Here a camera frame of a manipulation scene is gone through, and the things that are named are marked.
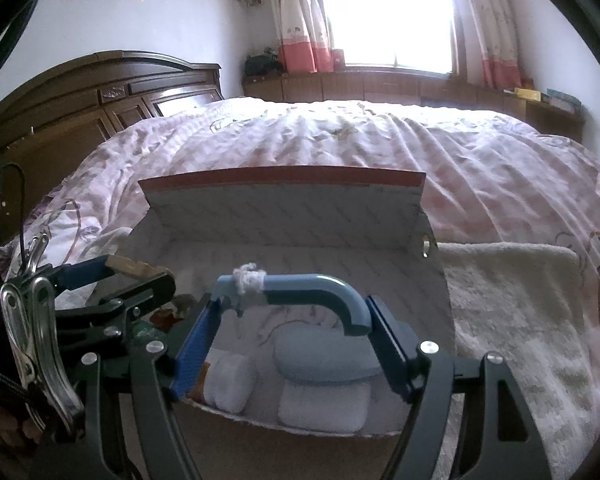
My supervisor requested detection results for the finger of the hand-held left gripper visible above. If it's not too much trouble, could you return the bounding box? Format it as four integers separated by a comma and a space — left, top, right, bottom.
55, 269, 177, 356
50, 255, 113, 293

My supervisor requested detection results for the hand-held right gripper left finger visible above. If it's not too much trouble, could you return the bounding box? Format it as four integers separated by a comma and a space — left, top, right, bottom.
55, 296, 223, 480

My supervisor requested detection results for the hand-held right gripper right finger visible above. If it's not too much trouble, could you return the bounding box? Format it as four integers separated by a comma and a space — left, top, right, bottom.
365, 294, 553, 480

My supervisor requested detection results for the light wooden block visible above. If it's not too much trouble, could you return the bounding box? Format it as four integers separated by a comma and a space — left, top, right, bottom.
104, 254, 160, 282

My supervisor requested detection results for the red toy block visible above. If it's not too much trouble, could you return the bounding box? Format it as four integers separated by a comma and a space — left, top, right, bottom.
151, 309, 182, 330

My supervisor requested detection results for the white cylindrical container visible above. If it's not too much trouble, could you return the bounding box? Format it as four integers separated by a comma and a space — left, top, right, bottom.
203, 351, 257, 415

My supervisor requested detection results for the blue-grey oval case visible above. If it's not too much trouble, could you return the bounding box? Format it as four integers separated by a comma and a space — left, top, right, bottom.
272, 326, 383, 387

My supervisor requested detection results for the white rounded soap box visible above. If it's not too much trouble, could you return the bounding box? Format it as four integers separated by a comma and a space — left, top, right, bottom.
278, 382, 372, 434

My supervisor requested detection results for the blue-grey curved plastic handle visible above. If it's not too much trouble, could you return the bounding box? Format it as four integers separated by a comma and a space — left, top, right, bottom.
212, 272, 373, 338

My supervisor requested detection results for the red cardboard box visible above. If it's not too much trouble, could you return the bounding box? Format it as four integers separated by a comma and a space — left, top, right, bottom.
137, 169, 456, 439

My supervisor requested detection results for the metal spring clamp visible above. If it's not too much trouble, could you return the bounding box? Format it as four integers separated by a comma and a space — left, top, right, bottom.
0, 232, 83, 438

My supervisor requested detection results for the white cloth strip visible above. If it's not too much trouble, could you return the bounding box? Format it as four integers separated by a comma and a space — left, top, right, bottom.
231, 261, 268, 296

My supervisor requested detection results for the white fluffy blanket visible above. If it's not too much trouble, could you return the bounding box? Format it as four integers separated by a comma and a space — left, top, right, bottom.
432, 241, 600, 480

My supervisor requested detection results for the dark wooden headboard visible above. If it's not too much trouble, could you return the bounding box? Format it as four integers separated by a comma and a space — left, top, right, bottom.
0, 50, 224, 241

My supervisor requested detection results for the pink printed quilt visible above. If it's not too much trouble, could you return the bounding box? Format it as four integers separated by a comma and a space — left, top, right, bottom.
0, 97, 600, 411

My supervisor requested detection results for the dark bag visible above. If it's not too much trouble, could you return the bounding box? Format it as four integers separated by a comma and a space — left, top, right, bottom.
244, 49, 285, 80

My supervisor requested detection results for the wooden windowsill cabinet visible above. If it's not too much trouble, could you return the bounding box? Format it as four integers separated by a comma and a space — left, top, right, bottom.
241, 70, 586, 143

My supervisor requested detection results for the flat yellow box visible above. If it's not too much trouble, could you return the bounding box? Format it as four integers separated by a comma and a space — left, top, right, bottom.
504, 86, 545, 102

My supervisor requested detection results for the stack of books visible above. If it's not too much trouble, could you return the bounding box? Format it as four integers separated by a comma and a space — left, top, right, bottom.
544, 88, 579, 113

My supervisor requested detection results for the pink white curtain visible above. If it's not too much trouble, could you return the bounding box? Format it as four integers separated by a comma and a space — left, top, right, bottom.
457, 0, 523, 90
265, 0, 336, 75

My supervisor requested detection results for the bright window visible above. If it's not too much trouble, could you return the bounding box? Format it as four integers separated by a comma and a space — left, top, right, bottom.
320, 0, 461, 73

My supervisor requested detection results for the black cable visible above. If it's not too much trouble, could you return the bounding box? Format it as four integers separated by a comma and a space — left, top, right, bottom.
0, 360, 48, 421

